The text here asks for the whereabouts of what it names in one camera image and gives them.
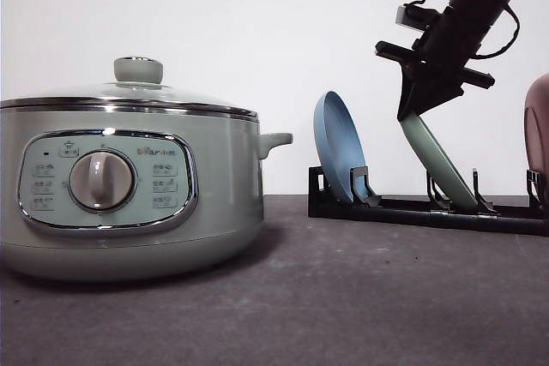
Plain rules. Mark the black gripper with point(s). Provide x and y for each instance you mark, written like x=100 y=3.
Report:
x=448 y=47

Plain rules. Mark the green plate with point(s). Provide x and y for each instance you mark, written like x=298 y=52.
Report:
x=448 y=175

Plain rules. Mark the glass steamer lid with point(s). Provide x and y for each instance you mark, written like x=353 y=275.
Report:
x=138 y=87

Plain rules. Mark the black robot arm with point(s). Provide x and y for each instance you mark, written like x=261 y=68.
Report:
x=436 y=70

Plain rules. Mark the blue plate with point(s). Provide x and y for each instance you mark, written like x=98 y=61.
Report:
x=338 y=142

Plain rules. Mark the pink plate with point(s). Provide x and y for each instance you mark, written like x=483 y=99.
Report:
x=536 y=131

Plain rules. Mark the black plate rack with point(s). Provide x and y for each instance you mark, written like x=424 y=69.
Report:
x=365 y=203

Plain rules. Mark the green electric steamer pot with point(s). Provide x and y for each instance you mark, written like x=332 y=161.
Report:
x=128 y=190

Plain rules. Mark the grey table mat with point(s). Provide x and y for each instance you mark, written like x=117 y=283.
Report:
x=317 y=291

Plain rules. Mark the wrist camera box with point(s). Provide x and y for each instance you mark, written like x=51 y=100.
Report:
x=414 y=16

